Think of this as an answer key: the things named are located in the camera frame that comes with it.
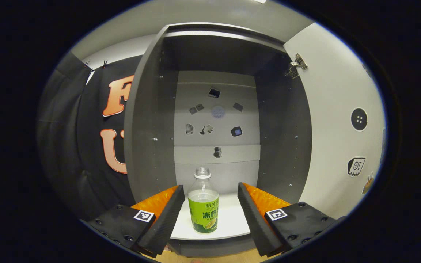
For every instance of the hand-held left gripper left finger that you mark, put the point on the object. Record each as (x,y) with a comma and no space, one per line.
(166,223)

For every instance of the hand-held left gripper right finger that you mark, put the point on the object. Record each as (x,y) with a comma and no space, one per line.
(254,219)

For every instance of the green label bottle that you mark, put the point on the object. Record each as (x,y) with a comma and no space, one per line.
(203,215)

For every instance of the beige cabinet door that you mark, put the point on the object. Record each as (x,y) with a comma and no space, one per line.
(334,128)

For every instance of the white cabinet shelf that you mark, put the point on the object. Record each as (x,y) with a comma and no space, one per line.
(232,219)

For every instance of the dark grey cabinet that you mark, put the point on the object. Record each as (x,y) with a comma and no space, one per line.
(148,146)

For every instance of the metal door hinge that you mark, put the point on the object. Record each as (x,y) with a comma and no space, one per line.
(300,64)

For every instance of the black backdrop cloth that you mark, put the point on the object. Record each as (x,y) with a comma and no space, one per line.
(86,146)

